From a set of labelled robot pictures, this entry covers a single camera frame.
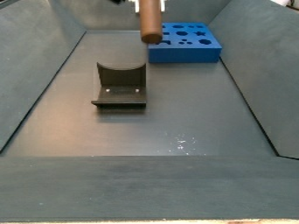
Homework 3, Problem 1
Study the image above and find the blue foam shape-sorter block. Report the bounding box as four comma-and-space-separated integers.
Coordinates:
148, 23, 221, 63

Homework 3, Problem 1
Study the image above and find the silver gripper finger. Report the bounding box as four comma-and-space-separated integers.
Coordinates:
160, 0, 165, 12
134, 0, 140, 13

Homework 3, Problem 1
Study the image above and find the brown wooden cylinder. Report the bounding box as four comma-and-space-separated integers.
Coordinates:
139, 0, 163, 44

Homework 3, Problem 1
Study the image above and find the dark grey cradle stand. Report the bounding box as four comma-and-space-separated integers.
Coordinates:
90, 64, 147, 107

